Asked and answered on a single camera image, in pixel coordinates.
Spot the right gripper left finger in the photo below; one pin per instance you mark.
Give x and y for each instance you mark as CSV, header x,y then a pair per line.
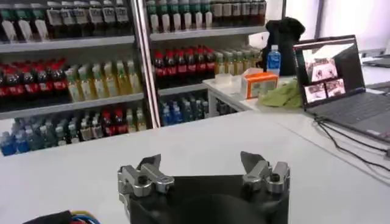
x,y
149,176

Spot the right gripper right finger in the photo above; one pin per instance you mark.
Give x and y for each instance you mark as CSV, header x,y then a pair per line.
x,y
262,173

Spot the green cloth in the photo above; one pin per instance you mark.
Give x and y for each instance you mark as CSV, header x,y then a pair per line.
x,y
281,95

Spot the white desk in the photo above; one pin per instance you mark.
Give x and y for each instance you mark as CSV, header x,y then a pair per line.
x,y
231,94

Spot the orange and white box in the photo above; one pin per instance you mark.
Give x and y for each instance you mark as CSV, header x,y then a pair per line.
x,y
259,85

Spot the dark grey open laptop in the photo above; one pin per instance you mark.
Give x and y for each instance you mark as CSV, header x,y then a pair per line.
x,y
344,103

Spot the blue water bottle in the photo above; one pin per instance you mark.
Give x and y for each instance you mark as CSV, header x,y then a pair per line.
x,y
273,62

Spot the bottle shelf unit with drinks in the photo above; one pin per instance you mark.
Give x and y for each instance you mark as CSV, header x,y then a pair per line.
x,y
186,64
70,82

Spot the black fabric bag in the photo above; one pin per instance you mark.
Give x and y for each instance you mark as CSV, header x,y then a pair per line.
x,y
285,39

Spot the dark flat device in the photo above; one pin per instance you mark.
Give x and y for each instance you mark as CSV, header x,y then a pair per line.
x,y
379,62

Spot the grey window frame post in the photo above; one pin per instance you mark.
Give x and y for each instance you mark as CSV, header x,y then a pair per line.
x,y
319,18

